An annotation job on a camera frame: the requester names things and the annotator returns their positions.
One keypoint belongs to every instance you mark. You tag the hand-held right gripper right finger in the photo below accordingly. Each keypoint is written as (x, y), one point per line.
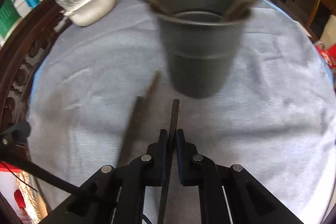
(181, 158)

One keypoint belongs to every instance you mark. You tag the blue table cover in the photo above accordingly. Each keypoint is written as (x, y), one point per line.
(328, 74)

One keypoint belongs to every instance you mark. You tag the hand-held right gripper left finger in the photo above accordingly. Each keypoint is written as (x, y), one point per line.
(161, 155)

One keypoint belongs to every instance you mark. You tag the green thermos jug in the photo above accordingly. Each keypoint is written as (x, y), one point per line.
(8, 16)

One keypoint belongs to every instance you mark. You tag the carved dark wooden sideboard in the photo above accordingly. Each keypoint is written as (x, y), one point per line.
(15, 77)

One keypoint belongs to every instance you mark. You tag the single dark wooden chopstick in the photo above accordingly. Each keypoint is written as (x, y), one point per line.
(174, 119)
(134, 121)

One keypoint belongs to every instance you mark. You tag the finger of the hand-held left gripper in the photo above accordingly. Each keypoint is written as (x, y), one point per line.
(18, 129)

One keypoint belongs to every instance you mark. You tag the dark metal chopstick holder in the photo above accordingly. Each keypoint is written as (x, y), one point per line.
(202, 56)

